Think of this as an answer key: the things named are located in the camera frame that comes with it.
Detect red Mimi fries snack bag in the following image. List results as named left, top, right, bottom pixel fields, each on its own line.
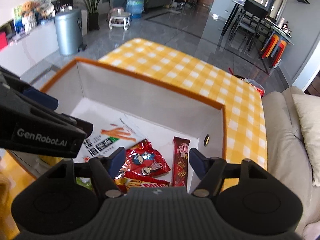
left=114, top=172, right=171, bottom=193

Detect beige sofa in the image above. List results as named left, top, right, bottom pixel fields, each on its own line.
left=262, top=86, right=319, bottom=238

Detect black dining chair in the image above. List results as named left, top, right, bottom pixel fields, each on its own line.
left=229, top=0, right=268, bottom=51

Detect potted long-leaf plant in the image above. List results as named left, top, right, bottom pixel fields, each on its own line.
left=67, top=0, right=116, bottom=32

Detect small white stool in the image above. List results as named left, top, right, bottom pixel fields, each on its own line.
left=108, top=8, right=131, bottom=31

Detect orange cardboard storage box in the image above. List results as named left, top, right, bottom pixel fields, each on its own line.
left=7, top=57, right=227, bottom=193

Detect dark red chocolate bar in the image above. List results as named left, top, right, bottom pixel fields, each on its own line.
left=171, top=137, right=190, bottom=187

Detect cream cushion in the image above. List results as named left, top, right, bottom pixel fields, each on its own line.
left=292, top=94, right=319, bottom=187

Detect yellow checkered tablecloth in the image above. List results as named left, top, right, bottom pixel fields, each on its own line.
left=0, top=37, right=268, bottom=240

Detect white noodle snack bag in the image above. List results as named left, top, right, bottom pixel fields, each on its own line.
left=73, top=116, right=145, bottom=163

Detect red bag on floor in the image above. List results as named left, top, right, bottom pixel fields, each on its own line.
left=244, top=78, right=265, bottom=98

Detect grey metal trash can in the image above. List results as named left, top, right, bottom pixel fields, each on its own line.
left=54, top=9, right=87, bottom=56

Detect blue water jug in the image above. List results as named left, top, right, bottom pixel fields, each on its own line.
left=126, top=0, right=144, bottom=18

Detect stacked red orange stools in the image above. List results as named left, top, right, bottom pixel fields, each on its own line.
left=261, top=34, right=287, bottom=68

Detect red cartoon snack bag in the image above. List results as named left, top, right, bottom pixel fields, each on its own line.
left=116, top=139, right=171, bottom=179

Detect dining table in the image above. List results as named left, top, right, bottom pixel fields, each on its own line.
left=221, top=0, right=293, bottom=51

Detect green snack packet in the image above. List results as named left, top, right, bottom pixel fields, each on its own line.
left=76, top=178, right=93, bottom=191

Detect red box on console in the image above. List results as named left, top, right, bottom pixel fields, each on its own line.
left=0, top=32, right=8, bottom=50

